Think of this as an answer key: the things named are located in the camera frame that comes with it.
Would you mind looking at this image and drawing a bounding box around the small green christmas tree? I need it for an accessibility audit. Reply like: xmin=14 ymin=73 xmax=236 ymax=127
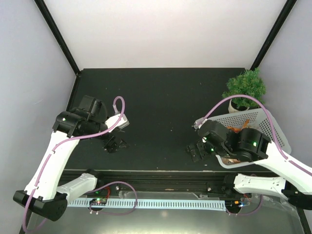
xmin=222 ymin=68 xmax=266 ymax=113

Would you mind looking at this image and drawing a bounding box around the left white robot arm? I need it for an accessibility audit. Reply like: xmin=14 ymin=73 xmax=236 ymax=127
xmin=13 ymin=96 xmax=129 ymax=221

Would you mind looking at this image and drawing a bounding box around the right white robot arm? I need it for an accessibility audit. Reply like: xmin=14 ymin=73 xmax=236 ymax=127
xmin=187 ymin=119 xmax=312 ymax=210

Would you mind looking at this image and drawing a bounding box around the white perforated plastic basket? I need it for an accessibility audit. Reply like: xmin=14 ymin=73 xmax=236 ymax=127
xmin=208 ymin=108 xmax=292 ymax=155

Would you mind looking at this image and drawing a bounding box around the left small circuit board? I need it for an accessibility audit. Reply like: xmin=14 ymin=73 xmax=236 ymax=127
xmin=89 ymin=198 xmax=107 ymax=206

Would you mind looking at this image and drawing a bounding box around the small circuit board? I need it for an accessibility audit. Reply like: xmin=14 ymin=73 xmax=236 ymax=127
xmin=225 ymin=200 xmax=251 ymax=208
xmin=89 ymin=198 xmax=107 ymax=206

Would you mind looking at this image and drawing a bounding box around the right small circuit board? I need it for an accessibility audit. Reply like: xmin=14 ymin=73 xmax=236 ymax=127
xmin=225 ymin=200 xmax=251 ymax=208

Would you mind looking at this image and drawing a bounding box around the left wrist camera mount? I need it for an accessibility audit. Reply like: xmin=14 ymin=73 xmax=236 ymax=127
xmin=105 ymin=104 xmax=130 ymax=133

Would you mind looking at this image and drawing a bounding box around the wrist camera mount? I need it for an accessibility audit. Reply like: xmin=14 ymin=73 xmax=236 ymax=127
xmin=105 ymin=104 xmax=130 ymax=133
xmin=193 ymin=117 xmax=208 ymax=130

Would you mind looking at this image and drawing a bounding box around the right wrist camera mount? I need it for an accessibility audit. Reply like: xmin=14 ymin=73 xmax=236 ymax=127
xmin=193 ymin=117 xmax=208 ymax=130

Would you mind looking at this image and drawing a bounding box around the white slotted cable duct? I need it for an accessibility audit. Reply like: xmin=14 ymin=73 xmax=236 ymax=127
xmin=68 ymin=198 xmax=226 ymax=211

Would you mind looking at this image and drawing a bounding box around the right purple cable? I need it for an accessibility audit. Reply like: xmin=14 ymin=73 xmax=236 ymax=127
xmin=202 ymin=94 xmax=312 ymax=177

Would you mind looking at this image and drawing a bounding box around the left black frame post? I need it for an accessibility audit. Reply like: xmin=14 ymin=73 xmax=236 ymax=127
xmin=34 ymin=0 xmax=80 ymax=75

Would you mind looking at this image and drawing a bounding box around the black frame post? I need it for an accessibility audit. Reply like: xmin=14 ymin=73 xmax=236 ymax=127
xmin=250 ymin=0 xmax=297 ymax=70
xmin=34 ymin=0 xmax=80 ymax=75

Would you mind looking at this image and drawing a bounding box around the right black frame post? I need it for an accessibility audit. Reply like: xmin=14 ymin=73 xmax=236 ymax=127
xmin=250 ymin=0 xmax=297 ymax=70

